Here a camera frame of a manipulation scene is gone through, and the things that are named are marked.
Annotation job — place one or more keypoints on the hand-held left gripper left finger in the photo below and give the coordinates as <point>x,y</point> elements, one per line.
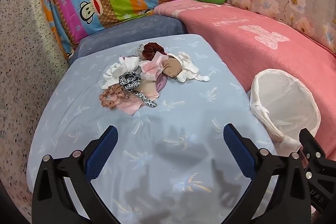
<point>102,150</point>

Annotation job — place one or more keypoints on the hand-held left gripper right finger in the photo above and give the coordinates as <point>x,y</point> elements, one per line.
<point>237,150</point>

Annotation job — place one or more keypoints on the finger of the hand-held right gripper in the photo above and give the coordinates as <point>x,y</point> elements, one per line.
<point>311,142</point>

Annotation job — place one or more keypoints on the white lined waste bin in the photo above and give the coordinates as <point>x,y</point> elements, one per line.
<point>283,103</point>

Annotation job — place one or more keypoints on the pale pink cloth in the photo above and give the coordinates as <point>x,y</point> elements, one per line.
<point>130,107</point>

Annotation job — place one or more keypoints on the leopard print hair band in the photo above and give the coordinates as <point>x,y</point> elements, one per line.
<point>130,81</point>

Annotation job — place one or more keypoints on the beige tulle mesh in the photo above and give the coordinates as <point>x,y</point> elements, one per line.
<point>149,88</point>

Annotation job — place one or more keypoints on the white sock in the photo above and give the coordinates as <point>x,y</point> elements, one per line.
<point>123,66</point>
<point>187,64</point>

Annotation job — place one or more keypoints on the purple cloth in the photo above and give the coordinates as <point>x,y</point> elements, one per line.
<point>161,82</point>

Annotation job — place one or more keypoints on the tan sock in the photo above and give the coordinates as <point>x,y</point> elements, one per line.
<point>172,67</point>

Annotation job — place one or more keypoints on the dark red scrunchie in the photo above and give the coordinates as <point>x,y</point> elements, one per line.
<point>152,49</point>

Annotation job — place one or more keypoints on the light blue patterned tablecloth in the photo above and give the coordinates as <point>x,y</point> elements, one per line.
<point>183,108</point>

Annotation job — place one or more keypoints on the pink blanket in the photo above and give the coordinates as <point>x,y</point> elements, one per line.
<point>249,37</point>

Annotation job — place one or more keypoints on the blue-grey sofa cushion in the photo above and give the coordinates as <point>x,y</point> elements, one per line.
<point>147,27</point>

